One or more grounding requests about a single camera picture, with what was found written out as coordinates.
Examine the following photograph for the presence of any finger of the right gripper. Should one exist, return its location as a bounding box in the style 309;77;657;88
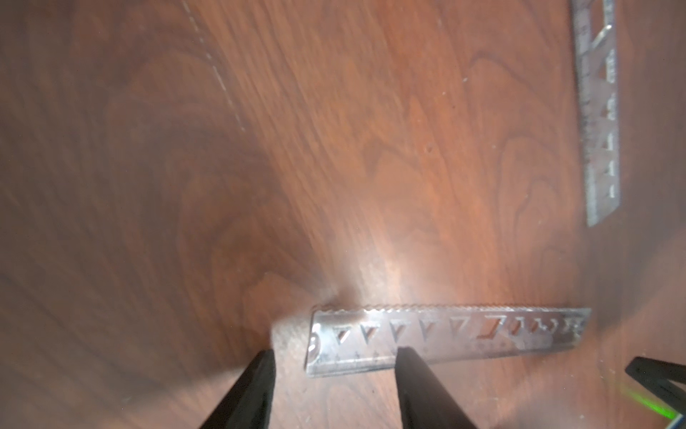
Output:
625;357;685;413

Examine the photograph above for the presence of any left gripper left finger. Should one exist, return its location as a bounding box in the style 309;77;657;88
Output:
199;350;276;429

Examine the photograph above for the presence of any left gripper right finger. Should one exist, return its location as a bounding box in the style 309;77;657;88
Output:
395;347;476;429

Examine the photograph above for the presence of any clear stencil ruler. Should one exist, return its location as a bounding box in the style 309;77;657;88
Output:
305;305;591;377

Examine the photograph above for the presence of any clear triangular scale ruler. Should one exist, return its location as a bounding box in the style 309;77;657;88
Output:
570;0;621;227

